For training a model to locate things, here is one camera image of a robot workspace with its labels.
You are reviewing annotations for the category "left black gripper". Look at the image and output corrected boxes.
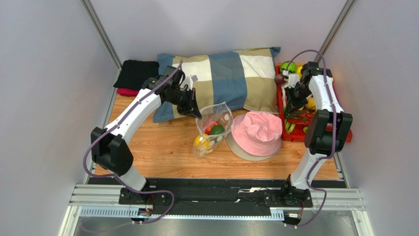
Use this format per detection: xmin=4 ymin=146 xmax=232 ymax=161
xmin=166 ymin=88 xmax=202 ymax=120

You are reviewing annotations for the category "red apple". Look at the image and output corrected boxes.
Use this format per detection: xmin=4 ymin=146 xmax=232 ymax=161
xmin=205 ymin=120 xmax=219 ymax=135

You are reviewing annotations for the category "clear dotted zip bag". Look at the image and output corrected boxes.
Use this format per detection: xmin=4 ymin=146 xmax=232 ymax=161
xmin=192 ymin=102 xmax=234 ymax=157

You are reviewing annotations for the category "green avocado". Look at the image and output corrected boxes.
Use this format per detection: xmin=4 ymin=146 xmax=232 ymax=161
xmin=210 ymin=124 xmax=225 ymax=135

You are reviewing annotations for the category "yellow apple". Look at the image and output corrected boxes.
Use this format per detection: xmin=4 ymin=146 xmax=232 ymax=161
xmin=193 ymin=133 xmax=210 ymax=156

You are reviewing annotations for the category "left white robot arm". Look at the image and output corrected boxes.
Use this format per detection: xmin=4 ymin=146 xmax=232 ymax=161
xmin=86 ymin=65 xmax=202 ymax=194

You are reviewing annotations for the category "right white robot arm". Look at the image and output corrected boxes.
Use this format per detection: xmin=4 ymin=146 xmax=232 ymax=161
xmin=281 ymin=61 xmax=353 ymax=205

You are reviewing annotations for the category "yellow lemon top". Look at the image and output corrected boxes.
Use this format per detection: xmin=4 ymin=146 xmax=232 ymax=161
xmin=296 ymin=65 xmax=302 ymax=79

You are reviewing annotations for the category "orange small fruit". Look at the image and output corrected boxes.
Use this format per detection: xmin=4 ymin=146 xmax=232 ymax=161
xmin=305 ymin=97 xmax=317 ymax=110

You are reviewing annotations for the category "red toy lobster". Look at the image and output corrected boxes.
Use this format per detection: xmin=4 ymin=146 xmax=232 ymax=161
xmin=286 ymin=110 xmax=314 ymax=126

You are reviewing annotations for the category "purple onion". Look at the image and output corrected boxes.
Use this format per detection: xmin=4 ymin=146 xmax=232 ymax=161
xmin=274 ymin=73 xmax=287 ymax=86

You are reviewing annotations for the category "red plastic tray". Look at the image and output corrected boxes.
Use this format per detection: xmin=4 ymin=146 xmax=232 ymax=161
xmin=275 ymin=64 xmax=354 ymax=143

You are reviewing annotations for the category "green watermelon ball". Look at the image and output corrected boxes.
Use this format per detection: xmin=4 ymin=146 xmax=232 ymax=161
xmin=280 ymin=61 xmax=298 ymax=74

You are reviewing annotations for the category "checkered blue beige pillow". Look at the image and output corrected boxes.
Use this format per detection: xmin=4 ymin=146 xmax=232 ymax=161
xmin=157 ymin=47 xmax=281 ymax=114

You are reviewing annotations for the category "pink bucket hat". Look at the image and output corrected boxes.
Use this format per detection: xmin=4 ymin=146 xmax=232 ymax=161
xmin=226 ymin=111 xmax=283 ymax=161

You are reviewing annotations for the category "pink folded cloth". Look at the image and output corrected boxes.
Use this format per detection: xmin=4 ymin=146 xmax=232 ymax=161
xmin=117 ymin=88 xmax=139 ymax=97

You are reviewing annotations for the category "black folded cloth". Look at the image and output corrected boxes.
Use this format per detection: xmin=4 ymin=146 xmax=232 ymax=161
xmin=114 ymin=59 xmax=159 ymax=90

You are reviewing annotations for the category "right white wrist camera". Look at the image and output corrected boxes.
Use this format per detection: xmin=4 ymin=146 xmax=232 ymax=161
xmin=282 ymin=70 xmax=300 ymax=88

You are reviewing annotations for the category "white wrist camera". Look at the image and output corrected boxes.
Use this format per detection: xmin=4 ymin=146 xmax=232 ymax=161
xmin=181 ymin=75 xmax=198 ymax=90
xmin=282 ymin=70 xmax=300 ymax=88

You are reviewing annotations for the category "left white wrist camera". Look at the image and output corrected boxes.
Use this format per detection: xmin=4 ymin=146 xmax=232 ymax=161
xmin=181 ymin=75 xmax=198 ymax=90

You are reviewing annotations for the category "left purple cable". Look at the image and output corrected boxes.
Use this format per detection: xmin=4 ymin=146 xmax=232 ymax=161
xmin=82 ymin=59 xmax=183 ymax=227

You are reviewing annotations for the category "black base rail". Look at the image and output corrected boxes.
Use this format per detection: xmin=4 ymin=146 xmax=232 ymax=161
xmin=88 ymin=177 xmax=348 ymax=217

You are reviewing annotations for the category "right aluminium frame post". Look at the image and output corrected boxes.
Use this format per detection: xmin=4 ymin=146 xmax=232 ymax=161
xmin=319 ymin=0 xmax=357 ymax=56

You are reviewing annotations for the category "aluminium frame post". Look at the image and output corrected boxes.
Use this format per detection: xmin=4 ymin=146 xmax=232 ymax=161
xmin=81 ymin=0 xmax=122 ymax=71
xmin=319 ymin=0 xmax=357 ymax=56

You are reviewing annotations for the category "left aluminium frame post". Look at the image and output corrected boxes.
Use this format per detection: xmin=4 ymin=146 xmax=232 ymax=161
xmin=81 ymin=0 xmax=122 ymax=71

